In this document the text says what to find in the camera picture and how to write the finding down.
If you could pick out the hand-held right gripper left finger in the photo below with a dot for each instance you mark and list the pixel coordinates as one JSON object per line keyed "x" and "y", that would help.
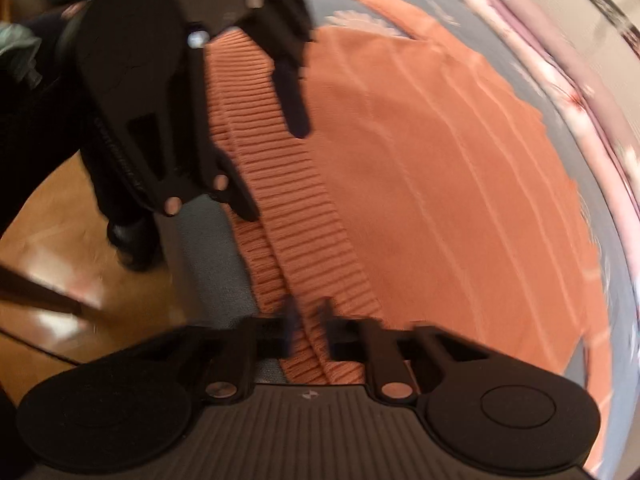
{"x": 291, "y": 327}

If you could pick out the orange knit sweater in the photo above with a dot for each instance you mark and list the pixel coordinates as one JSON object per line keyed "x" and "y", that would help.
{"x": 425, "y": 185}

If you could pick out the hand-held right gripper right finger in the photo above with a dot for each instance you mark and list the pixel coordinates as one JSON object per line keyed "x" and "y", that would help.
{"x": 329, "y": 327}

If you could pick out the pink and lilac floral quilt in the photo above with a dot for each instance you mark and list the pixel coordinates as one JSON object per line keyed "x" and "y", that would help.
{"x": 575, "y": 85}

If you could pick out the person's black shoe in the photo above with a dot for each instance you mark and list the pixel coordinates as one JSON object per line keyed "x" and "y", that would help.
{"x": 135, "y": 247}

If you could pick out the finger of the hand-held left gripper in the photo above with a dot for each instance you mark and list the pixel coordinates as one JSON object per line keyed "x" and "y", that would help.
{"x": 292, "y": 90}
{"x": 190, "y": 170}

